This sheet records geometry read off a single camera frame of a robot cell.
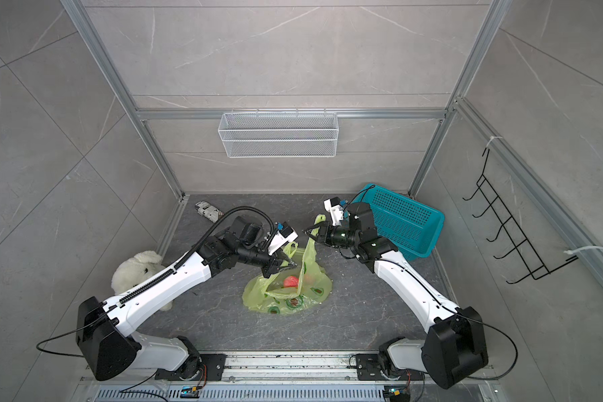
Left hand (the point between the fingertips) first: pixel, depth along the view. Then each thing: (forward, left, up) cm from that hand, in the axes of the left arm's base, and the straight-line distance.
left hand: (296, 261), depth 71 cm
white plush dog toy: (+1, +49, -3) cm, 49 cm away
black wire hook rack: (-3, -60, +8) cm, 60 cm away
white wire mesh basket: (+55, +7, +7) cm, 56 cm away
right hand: (+8, -3, +3) cm, 9 cm away
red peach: (+2, +3, -18) cm, 18 cm away
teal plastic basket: (+26, -51, -24) cm, 62 cm away
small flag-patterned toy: (+38, +40, -20) cm, 58 cm away
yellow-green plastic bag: (-4, -1, -8) cm, 8 cm away
